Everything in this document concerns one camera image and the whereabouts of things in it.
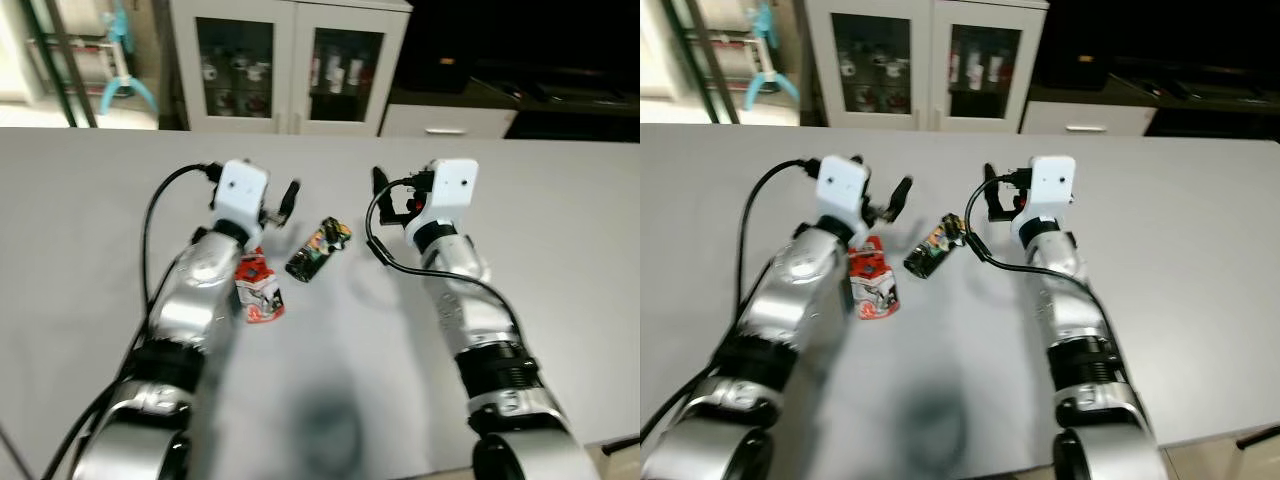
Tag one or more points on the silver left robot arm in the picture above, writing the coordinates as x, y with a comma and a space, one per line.
800, 290
195, 290

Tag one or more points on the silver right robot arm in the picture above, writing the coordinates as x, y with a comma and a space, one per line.
1065, 310
470, 320

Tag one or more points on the black printed snack packet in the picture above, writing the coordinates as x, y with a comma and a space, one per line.
930, 255
315, 255

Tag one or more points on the red white drink carton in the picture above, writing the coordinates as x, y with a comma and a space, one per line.
258, 295
872, 285

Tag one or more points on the white drawer unit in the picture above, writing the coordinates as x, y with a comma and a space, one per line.
445, 118
1085, 115

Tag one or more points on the black box orange label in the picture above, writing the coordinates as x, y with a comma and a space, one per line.
440, 68
1078, 65

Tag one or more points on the white glass door cabinet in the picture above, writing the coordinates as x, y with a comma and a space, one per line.
930, 60
290, 60

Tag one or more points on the cyan grabber tool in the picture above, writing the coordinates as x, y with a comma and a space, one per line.
762, 35
120, 40

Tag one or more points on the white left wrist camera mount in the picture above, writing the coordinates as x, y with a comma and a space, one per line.
242, 190
843, 185

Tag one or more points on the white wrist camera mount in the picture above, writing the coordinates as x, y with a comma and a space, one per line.
242, 190
843, 185
455, 185
1050, 185

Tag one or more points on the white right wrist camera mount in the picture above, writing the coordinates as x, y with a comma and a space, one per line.
455, 185
1050, 185

